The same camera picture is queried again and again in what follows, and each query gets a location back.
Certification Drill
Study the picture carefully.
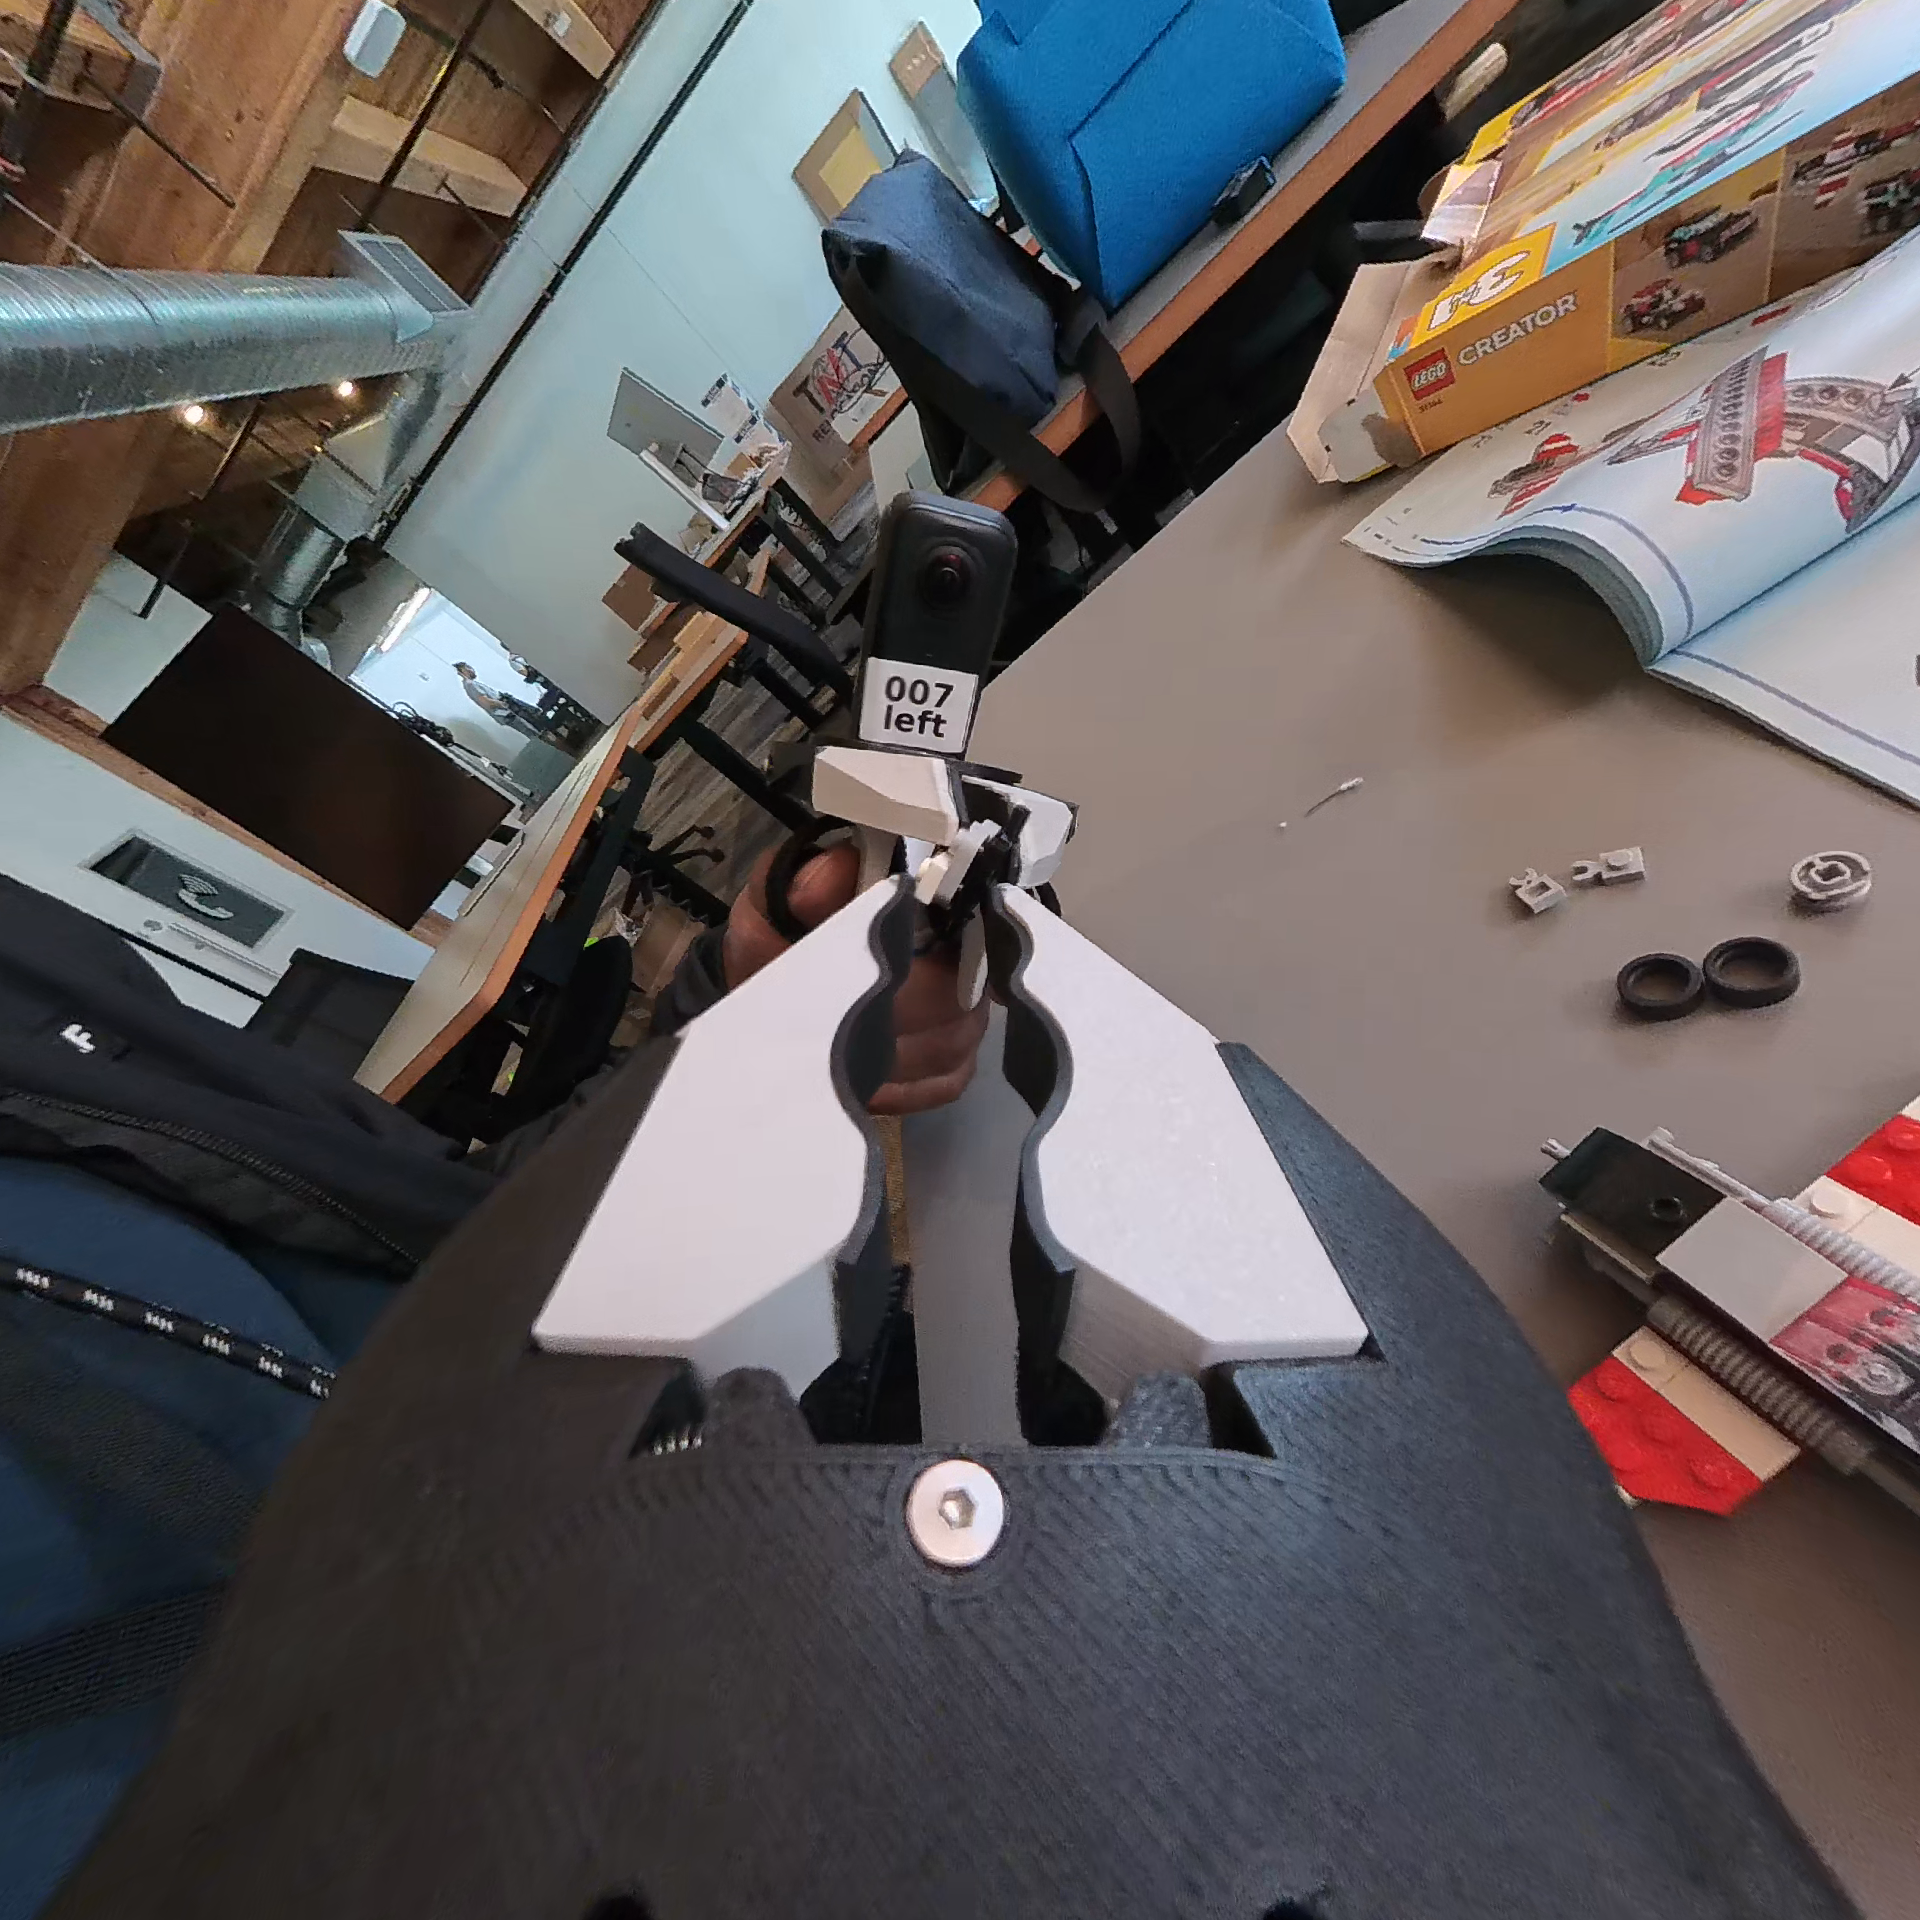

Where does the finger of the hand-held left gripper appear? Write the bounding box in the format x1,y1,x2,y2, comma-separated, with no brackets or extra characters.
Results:
961,773,1085,888
814,746,965,868

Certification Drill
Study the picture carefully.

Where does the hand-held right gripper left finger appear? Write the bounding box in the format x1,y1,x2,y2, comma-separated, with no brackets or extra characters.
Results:
533,877,921,1427

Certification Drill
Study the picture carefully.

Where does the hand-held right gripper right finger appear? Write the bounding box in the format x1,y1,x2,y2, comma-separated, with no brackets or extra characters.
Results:
990,883,1374,1421

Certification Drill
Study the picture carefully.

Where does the small toy brick assembly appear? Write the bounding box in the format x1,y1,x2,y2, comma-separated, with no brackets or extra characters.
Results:
912,815,1023,922

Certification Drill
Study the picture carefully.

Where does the long wood-edged desk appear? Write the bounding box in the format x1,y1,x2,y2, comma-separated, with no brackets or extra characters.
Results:
356,608,753,1099

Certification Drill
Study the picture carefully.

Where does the person's left hand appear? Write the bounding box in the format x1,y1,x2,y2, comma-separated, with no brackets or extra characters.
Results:
724,847,995,1122

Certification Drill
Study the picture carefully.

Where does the black office chair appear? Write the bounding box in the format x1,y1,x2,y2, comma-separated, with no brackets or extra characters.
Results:
612,516,859,735

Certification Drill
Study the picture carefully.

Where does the printed cardboard box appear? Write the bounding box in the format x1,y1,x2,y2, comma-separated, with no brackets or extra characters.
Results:
767,319,905,455

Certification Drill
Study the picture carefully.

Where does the navy backpack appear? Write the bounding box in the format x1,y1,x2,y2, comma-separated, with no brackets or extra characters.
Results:
822,150,1145,514

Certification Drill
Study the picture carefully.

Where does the white computer monitor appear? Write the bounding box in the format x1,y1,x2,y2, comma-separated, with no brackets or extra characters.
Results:
606,367,724,492

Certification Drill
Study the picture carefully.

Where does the blue fabric bag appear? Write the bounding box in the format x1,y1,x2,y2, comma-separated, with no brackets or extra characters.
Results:
956,0,1349,308

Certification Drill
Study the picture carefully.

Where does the red and white toy plane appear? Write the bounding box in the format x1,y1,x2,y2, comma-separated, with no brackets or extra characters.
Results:
1540,1095,1920,1518

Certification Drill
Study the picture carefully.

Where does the person's black jacket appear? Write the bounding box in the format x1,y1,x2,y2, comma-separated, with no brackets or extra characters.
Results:
0,872,505,1291

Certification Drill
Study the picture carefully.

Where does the black flat screen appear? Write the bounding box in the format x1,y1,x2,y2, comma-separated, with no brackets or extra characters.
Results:
103,603,518,932

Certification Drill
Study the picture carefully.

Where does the person's blue garment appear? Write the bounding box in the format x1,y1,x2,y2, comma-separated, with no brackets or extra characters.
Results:
0,1155,393,1802

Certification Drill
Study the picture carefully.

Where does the toy instruction booklet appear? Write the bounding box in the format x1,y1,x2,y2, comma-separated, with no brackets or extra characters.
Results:
1342,239,1920,812

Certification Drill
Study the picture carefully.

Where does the yellow toy set box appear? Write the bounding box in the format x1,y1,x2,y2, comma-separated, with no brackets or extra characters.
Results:
1286,0,1920,485

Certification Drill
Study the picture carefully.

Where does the black and white drawstring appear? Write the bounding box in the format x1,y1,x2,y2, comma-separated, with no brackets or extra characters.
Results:
0,1264,337,1400

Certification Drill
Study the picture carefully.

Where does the grey wall sign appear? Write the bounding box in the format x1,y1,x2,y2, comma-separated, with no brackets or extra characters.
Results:
79,830,289,952

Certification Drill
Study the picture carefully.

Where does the silver ventilation duct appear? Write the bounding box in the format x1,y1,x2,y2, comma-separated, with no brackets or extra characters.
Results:
0,231,483,670

